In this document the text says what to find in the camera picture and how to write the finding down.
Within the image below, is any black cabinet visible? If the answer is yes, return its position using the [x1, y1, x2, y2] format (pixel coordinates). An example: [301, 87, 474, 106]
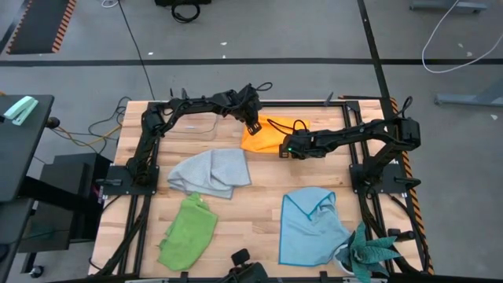
[17, 152, 105, 252]

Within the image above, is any thin black floor cable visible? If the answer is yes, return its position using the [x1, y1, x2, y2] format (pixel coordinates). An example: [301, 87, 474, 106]
[116, 0, 156, 101]

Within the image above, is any black cable bundle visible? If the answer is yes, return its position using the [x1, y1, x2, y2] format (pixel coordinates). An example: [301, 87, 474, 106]
[50, 96, 133, 155]

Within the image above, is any grey desk foot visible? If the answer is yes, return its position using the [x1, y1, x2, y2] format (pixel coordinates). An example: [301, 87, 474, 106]
[409, 0, 489, 13]
[434, 77, 503, 107]

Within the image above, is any black clamp handle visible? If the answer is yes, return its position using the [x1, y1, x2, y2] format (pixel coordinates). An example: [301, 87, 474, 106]
[387, 228, 417, 242]

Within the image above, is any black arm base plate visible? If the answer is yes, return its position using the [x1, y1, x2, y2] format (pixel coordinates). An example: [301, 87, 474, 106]
[96, 164, 160, 197]
[349, 163, 422, 197]

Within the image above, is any green microfiber towel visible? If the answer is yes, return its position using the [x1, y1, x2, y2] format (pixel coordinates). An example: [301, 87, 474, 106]
[157, 191, 219, 272]

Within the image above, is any mint green stapler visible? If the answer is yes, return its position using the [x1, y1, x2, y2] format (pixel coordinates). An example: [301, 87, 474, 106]
[2, 95, 40, 127]

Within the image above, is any light blue microfiber towel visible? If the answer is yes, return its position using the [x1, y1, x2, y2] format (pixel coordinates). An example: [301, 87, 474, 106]
[278, 186, 353, 267]

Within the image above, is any black aluminium table frame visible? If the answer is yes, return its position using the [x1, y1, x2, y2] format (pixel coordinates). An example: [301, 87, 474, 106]
[92, 100, 431, 278]

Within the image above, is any orange microfiber towel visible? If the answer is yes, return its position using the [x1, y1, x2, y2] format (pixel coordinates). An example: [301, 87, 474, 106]
[240, 114, 311, 155]

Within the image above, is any teal artificial potted plant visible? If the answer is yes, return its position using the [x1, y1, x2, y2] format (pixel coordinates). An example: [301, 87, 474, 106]
[332, 222, 402, 283]

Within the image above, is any yellow cable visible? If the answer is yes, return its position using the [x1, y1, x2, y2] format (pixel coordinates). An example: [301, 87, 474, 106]
[58, 124, 123, 147]

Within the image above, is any black hazard-edged floor mat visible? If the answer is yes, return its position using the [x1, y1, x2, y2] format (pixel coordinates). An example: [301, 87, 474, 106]
[6, 0, 78, 55]

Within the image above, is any orange black hazard strip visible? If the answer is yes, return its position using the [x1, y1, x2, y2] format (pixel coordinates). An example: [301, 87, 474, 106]
[388, 97, 435, 275]

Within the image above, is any white floor cable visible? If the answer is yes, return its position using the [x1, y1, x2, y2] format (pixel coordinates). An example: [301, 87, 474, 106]
[421, 0, 503, 75]

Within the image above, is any black cable loop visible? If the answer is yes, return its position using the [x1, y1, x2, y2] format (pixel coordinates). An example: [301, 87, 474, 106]
[170, 2, 202, 24]

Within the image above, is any grey waffle microfiber towel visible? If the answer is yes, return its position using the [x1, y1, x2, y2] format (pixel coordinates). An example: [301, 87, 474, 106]
[167, 148, 252, 200]

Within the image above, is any clear plastic bin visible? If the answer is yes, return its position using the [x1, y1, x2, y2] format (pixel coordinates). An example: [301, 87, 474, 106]
[174, 105, 221, 134]

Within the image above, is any black side desk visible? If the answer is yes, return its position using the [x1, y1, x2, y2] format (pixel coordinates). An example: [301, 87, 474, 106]
[0, 93, 55, 204]

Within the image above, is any black rod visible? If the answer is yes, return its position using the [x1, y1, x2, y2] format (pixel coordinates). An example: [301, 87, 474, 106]
[338, 94, 383, 101]

